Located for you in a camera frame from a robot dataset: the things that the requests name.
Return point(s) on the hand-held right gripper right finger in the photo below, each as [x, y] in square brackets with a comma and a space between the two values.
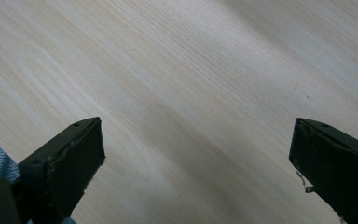
[338, 168]

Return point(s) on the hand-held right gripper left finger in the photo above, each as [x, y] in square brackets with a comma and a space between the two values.
[65, 168]

